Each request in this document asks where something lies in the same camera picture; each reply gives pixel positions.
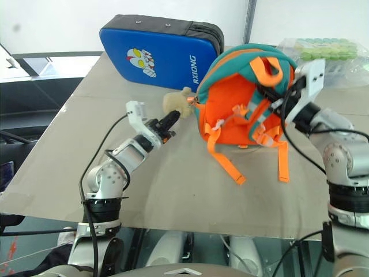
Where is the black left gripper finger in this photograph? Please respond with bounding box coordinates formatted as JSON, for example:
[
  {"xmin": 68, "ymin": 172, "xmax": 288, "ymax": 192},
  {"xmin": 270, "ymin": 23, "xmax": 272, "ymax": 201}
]
[
  {"xmin": 165, "ymin": 115, "xmax": 182, "ymax": 133},
  {"xmin": 161, "ymin": 110, "xmax": 181, "ymax": 125}
]

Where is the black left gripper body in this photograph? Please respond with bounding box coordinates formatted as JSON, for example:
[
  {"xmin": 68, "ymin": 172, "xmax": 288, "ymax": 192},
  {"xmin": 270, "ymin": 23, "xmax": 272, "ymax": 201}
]
[{"xmin": 146, "ymin": 118, "xmax": 177, "ymax": 144}]

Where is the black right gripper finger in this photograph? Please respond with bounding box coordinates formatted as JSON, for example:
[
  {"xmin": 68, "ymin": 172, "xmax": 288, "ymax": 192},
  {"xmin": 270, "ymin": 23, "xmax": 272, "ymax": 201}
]
[
  {"xmin": 256, "ymin": 83, "xmax": 289, "ymax": 102},
  {"xmin": 266, "ymin": 97, "xmax": 287, "ymax": 114}
]

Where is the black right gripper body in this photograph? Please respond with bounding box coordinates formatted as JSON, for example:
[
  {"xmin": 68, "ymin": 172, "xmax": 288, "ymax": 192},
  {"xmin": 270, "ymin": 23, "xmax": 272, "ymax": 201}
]
[{"xmin": 284, "ymin": 75, "xmax": 307, "ymax": 108}]

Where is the beige plush zipper charm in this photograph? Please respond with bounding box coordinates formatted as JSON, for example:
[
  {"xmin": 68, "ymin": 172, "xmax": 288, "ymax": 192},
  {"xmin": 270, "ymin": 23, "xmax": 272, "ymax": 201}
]
[{"xmin": 162, "ymin": 86, "xmax": 194, "ymax": 119}]

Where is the orange and teal backpack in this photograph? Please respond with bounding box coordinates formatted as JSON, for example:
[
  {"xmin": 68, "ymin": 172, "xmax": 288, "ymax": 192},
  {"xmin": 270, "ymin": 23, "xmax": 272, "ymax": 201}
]
[{"xmin": 194, "ymin": 43, "xmax": 296, "ymax": 186}]

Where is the clear bag of green items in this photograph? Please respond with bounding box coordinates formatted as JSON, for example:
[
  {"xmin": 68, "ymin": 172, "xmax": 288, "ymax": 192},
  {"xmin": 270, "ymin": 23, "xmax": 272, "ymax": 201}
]
[{"xmin": 276, "ymin": 36, "xmax": 369, "ymax": 88}]

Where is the blue cartoon print pad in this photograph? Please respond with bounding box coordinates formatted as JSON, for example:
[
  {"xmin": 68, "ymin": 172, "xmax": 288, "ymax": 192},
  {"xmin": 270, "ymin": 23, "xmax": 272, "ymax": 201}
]
[{"xmin": 99, "ymin": 14, "xmax": 225, "ymax": 91}]

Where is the grey metal pole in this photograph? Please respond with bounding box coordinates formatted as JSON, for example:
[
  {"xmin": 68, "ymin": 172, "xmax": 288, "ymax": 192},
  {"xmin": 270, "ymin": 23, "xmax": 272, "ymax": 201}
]
[{"xmin": 242, "ymin": 0, "xmax": 258, "ymax": 46}]

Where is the white rounded robot leg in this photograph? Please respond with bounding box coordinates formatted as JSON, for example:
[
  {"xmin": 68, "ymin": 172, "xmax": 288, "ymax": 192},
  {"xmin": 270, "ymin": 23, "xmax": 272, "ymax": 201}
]
[
  {"xmin": 145, "ymin": 230, "xmax": 191, "ymax": 268},
  {"xmin": 227, "ymin": 235, "xmax": 263, "ymax": 276}
]

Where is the dark background furniture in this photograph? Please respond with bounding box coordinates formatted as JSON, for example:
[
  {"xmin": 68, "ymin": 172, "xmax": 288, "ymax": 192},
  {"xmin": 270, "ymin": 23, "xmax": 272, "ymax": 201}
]
[{"xmin": 0, "ymin": 43, "xmax": 104, "ymax": 145}]

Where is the grey robot torso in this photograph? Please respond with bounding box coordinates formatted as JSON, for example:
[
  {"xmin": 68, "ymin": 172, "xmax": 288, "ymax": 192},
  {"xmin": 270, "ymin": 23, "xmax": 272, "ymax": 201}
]
[{"xmin": 109, "ymin": 261, "xmax": 260, "ymax": 277}]

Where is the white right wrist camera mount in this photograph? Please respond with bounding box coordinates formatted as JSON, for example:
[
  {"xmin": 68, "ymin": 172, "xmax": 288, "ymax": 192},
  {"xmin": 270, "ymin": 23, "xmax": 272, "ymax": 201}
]
[{"xmin": 285, "ymin": 59, "xmax": 326, "ymax": 122}]

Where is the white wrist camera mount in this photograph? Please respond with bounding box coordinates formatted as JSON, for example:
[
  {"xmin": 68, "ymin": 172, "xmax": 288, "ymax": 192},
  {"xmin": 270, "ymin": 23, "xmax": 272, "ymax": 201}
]
[
  {"xmin": 285, "ymin": 59, "xmax": 326, "ymax": 122},
  {"xmin": 126, "ymin": 100, "xmax": 162, "ymax": 147}
]

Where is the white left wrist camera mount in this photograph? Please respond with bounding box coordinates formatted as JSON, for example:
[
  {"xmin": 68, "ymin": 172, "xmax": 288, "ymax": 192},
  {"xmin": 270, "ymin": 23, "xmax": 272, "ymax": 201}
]
[{"xmin": 126, "ymin": 100, "xmax": 162, "ymax": 147}]

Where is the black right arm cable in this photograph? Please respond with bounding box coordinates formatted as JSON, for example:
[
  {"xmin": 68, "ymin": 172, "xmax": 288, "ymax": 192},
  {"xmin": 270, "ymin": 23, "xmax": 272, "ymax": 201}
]
[{"xmin": 281, "ymin": 86, "xmax": 369, "ymax": 175}]

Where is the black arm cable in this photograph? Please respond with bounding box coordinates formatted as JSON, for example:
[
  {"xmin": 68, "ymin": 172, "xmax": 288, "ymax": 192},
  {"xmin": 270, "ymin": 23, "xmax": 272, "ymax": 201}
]
[
  {"xmin": 78, "ymin": 113, "xmax": 130, "ymax": 274},
  {"xmin": 281, "ymin": 86, "xmax": 369, "ymax": 175}
]

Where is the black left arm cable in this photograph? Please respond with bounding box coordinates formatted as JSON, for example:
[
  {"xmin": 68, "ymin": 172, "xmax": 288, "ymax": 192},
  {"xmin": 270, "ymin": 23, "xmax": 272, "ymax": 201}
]
[{"xmin": 78, "ymin": 113, "xmax": 130, "ymax": 274}]

